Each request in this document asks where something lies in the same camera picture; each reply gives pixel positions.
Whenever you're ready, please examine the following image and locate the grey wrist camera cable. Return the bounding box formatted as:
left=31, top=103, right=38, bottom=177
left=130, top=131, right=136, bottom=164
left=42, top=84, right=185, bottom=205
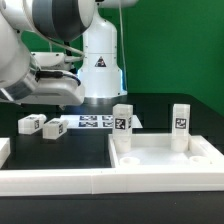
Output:
left=33, top=29, right=86, bottom=64

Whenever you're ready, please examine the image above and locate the white fence wall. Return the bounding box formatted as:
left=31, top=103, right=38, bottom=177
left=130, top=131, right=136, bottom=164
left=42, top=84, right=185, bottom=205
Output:
left=0, top=166, right=224, bottom=196
left=0, top=138, right=11, bottom=168
left=197, top=136, right=224, bottom=166

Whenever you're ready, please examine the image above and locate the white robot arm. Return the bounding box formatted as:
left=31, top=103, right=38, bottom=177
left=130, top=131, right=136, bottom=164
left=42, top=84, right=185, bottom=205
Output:
left=0, top=0, right=138, bottom=105

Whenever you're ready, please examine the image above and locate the white front fence wall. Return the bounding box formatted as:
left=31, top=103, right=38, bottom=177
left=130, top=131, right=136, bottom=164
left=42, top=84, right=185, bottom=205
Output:
left=0, top=166, right=224, bottom=196

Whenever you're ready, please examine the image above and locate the white marker base plate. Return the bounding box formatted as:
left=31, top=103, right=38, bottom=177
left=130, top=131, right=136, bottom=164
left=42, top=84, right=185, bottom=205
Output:
left=61, top=115, right=142, bottom=129

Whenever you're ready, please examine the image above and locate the white right fence wall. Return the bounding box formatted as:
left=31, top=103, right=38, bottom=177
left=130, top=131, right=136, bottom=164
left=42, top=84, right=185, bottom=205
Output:
left=197, top=136, right=224, bottom=166

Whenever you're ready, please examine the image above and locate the white left fence wall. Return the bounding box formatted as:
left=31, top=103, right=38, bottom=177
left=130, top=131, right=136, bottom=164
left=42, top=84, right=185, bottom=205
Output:
left=0, top=138, right=11, bottom=168

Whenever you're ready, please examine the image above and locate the white square tabletop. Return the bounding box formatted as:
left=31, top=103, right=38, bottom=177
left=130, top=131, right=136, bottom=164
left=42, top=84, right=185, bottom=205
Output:
left=108, top=133, right=213, bottom=168

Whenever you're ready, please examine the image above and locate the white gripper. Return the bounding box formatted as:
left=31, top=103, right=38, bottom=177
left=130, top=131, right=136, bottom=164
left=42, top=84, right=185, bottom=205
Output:
left=16, top=52, right=85, bottom=106

